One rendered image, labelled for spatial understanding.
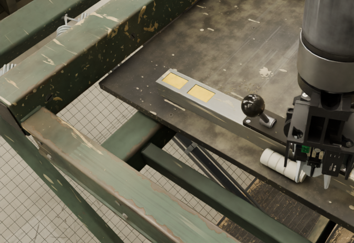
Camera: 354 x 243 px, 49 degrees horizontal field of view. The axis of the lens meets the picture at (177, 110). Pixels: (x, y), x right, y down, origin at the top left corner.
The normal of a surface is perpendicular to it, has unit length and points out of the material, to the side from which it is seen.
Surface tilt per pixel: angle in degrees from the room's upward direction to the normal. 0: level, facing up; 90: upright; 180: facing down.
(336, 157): 106
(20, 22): 90
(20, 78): 55
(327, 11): 84
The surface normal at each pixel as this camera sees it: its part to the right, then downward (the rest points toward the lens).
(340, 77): -0.21, 0.73
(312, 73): -0.76, 0.54
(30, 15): 0.33, -0.31
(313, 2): -0.94, 0.32
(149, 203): -0.13, -0.67
